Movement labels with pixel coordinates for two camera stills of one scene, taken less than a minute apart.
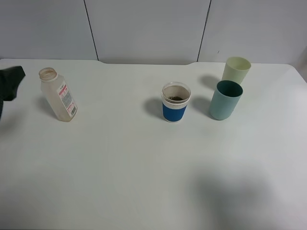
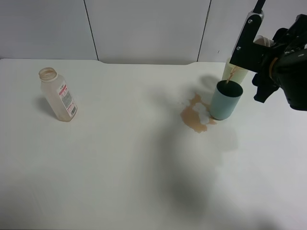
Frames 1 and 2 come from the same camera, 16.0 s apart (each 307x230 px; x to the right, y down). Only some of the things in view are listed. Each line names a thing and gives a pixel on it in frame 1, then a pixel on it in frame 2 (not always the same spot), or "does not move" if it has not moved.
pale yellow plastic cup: (236, 69) does not move
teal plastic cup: (225, 97) does not move
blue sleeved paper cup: (175, 96) to (262, 40)
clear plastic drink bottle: (59, 94) does not move
